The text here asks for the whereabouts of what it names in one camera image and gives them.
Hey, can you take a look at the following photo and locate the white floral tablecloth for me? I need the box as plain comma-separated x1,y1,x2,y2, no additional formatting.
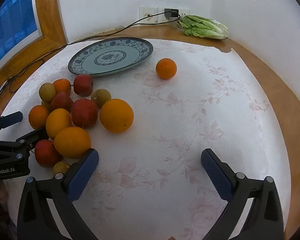
0,38,292,240

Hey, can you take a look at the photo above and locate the black plug-in charger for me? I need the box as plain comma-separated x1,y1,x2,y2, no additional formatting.
164,8,180,18

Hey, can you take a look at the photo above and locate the blue patterned ceramic plate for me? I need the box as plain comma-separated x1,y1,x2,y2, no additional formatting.
68,37,154,77

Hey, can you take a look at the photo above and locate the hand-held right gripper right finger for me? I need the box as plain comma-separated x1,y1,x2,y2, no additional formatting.
201,148,284,240

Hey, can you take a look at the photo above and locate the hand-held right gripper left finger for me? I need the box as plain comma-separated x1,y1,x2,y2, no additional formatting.
17,148,100,240

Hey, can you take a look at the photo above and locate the orange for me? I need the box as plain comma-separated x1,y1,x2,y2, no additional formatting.
28,105,50,130
53,127,92,159
46,108,73,140
52,79,72,95
156,58,177,80
100,99,135,134

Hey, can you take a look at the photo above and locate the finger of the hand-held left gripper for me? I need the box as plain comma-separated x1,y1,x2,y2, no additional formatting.
16,127,49,153
0,111,23,140

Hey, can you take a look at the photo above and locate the small white device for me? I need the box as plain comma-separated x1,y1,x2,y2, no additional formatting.
0,79,9,97

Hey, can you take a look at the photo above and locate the bagged romaine lettuce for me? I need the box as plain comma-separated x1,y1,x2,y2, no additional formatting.
177,15,229,40

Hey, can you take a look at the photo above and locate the black charger cable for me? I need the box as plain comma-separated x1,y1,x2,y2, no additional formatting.
0,11,180,97

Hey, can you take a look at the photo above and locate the wood-framed window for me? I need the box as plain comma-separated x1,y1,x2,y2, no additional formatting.
0,0,68,80

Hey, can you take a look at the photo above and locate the red apple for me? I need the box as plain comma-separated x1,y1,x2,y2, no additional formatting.
51,91,74,113
71,98,98,128
73,74,94,97
34,139,63,168

